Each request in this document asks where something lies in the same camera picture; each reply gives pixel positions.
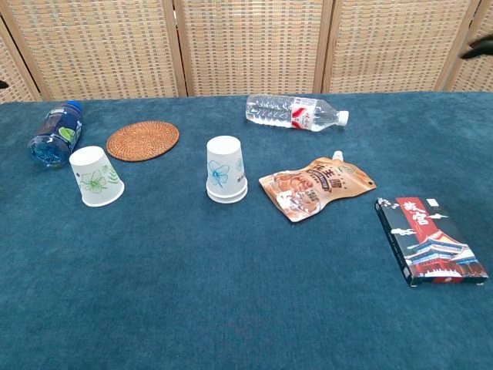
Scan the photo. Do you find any black red palace box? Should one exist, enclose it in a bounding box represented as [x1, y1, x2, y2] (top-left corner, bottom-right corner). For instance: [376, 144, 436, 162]
[373, 197, 489, 289]

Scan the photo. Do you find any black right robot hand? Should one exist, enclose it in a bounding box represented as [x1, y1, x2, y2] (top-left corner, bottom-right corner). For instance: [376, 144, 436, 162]
[459, 35, 493, 60]

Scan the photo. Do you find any round woven rattan coaster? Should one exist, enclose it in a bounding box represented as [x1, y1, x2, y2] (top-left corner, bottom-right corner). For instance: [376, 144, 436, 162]
[106, 120, 181, 163]

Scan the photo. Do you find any clear water bottle red label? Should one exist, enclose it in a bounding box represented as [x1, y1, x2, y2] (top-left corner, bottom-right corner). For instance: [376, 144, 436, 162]
[245, 94, 350, 133]

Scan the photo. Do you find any woven folding screen panel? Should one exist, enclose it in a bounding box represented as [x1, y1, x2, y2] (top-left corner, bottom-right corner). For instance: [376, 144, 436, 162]
[434, 0, 493, 93]
[0, 18, 42, 104]
[322, 0, 483, 95]
[172, 0, 334, 97]
[0, 0, 189, 102]

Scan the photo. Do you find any white cup dark blue flower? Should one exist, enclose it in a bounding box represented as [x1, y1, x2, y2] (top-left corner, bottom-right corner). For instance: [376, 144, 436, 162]
[206, 183, 249, 204]

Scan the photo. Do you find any white cup green flower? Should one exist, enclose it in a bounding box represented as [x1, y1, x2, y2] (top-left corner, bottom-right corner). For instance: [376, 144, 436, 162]
[69, 145, 126, 208]

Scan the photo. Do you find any white cup light blue flower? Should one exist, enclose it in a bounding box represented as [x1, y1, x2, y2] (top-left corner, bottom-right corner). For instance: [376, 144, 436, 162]
[205, 136, 248, 197]

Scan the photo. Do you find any brown spouted food pouch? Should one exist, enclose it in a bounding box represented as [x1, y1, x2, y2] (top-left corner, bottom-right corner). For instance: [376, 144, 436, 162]
[258, 150, 377, 224]

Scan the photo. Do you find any blue plastic drink bottle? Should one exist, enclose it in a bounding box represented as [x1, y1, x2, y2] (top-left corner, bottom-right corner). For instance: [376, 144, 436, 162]
[27, 100, 85, 170]

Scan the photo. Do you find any blue velvet tablecloth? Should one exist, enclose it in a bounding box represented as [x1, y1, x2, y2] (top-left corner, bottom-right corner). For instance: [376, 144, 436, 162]
[0, 90, 493, 370]

